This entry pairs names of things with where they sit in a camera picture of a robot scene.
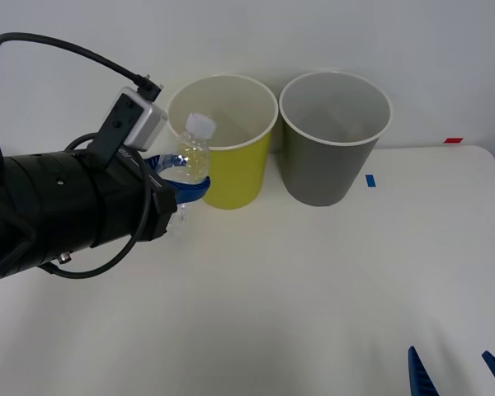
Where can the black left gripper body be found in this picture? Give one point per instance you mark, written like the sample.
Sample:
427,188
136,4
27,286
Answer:
123,202

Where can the grey plastic waste bin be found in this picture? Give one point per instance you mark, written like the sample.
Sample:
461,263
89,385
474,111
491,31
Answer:
328,173

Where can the yellow-green plastic waste bin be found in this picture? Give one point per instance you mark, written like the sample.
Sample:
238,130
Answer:
235,173

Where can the clear plastic bottle white cap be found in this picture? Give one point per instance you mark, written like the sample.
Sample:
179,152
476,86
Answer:
196,156

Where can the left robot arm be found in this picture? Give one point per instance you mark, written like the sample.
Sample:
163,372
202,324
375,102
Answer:
45,202

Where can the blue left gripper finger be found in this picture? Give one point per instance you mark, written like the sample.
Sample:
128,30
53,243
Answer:
191,189
158,161

